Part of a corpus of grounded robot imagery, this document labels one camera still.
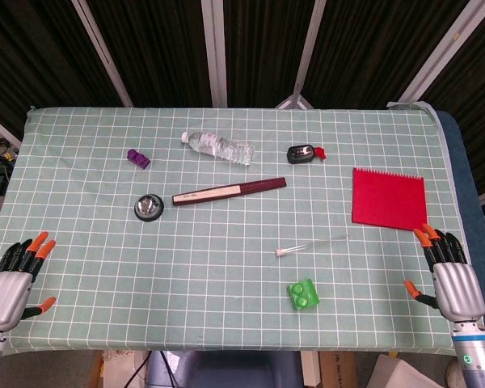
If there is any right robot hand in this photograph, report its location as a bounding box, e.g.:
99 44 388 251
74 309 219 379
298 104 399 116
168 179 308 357
403 223 485 323

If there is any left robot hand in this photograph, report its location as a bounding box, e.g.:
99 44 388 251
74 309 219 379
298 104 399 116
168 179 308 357
0 231 57 331

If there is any silver call bell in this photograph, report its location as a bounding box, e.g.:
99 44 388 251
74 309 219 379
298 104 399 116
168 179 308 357
133 194 163 221

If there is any white paper sheet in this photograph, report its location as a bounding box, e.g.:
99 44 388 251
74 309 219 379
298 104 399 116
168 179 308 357
365 353 433 388

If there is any red spiral notebook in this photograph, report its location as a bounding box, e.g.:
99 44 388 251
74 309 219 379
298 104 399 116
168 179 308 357
351 167 429 233

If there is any cardboard box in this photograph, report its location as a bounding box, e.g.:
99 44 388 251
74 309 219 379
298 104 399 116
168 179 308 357
318 350 383 388

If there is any green toy building block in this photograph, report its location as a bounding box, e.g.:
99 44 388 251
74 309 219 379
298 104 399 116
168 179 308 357
287 278 321 311

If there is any purple toy block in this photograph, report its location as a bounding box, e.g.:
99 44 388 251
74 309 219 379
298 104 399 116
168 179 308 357
127 148 152 170

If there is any black device with red clip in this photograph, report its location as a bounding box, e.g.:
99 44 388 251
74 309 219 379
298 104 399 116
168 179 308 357
287 145 327 165

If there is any green checkered tablecloth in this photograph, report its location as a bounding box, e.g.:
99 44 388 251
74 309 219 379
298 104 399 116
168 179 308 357
0 105 476 356

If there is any dark red long box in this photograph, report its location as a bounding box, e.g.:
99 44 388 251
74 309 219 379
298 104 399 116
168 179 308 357
171 176 288 208

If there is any clear plastic water bottle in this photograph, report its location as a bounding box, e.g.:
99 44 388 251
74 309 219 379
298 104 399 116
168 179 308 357
180 131 255 167

